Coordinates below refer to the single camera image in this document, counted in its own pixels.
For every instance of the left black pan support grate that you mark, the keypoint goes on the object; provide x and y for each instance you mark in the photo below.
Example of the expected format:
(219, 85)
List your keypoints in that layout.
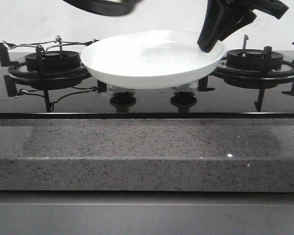
(42, 79)

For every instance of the black pan support grate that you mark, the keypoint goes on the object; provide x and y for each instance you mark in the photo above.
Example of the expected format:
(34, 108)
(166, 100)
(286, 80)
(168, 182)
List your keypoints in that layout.
(42, 79)
(257, 73)

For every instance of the black frying pan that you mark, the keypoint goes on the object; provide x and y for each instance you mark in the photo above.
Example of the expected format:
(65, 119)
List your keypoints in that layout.
(105, 7)

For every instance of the silver right stove knob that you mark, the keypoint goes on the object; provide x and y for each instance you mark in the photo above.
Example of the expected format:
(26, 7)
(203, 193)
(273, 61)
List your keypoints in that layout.
(190, 87)

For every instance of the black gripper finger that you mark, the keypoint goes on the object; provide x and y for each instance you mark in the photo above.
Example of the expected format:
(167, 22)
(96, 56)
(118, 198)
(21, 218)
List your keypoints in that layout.
(246, 19)
(220, 17)

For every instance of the left black gas burner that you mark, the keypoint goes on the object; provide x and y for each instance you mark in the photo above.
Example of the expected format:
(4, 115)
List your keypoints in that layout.
(59, 60)

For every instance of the black glass cooktop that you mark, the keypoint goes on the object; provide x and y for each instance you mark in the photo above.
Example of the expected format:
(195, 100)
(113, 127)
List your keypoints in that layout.
(88, 100)

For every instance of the white round plate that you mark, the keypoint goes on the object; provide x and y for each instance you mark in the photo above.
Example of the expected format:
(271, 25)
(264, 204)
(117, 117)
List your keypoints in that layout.
(152, 59)

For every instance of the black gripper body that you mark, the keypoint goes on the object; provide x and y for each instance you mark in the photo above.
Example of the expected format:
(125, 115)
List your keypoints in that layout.
(274, 8)

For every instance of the black gas burner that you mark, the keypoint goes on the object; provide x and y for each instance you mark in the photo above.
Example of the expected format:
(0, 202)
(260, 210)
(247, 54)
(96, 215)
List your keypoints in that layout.
(252, 59)
(59, 60)

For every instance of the silver stove knob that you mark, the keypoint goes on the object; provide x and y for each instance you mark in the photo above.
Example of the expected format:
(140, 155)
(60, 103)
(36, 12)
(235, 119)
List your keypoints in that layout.
(119, 90)
(190, 87)

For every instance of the right black pan support grate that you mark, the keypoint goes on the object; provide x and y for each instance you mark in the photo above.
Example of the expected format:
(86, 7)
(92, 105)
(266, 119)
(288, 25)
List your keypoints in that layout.
(257, 73)

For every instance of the right black gas burner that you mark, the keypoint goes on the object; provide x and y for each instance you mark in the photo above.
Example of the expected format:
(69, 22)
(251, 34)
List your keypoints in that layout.
(252, 59)

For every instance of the silver left stove knob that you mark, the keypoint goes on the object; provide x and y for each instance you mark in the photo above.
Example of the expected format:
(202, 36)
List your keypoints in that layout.
(119, 90)

